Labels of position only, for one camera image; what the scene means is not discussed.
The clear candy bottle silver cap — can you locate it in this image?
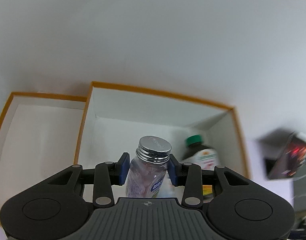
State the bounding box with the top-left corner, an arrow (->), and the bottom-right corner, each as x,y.
126,136 -> 172,198

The deep orange cardboard box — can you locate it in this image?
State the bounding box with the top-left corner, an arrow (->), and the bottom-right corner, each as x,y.
74,81 -> 250,177

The dark vitamin C bottle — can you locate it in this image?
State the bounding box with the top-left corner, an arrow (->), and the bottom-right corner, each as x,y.
180,134 -> 223,197

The shallow orange box lid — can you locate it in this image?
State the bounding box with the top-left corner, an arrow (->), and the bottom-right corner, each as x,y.
0,92 -> 87,209

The black tablet on stand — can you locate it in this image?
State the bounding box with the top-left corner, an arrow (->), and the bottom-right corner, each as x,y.
265,132 -> 306,180

